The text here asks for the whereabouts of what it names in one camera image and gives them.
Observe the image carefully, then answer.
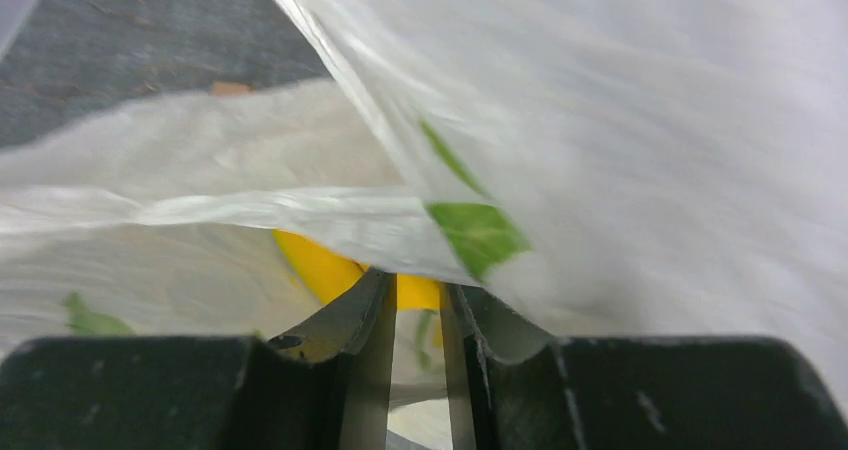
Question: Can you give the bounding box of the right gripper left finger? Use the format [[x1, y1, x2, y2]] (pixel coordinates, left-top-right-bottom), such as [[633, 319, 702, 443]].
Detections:
[[1, 269, 396, 449]]

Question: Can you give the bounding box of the yellow banana fake fruit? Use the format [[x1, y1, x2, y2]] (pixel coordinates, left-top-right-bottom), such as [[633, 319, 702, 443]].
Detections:
[[272, 230, 443, 348]]

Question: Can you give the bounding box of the white plastic bag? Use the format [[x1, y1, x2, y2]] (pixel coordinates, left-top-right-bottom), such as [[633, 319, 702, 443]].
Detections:
[[1, 0, 847, 436]]

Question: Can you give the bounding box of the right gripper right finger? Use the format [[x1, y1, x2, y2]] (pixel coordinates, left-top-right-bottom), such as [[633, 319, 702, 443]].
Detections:
[[441, 285, 847, 449]]

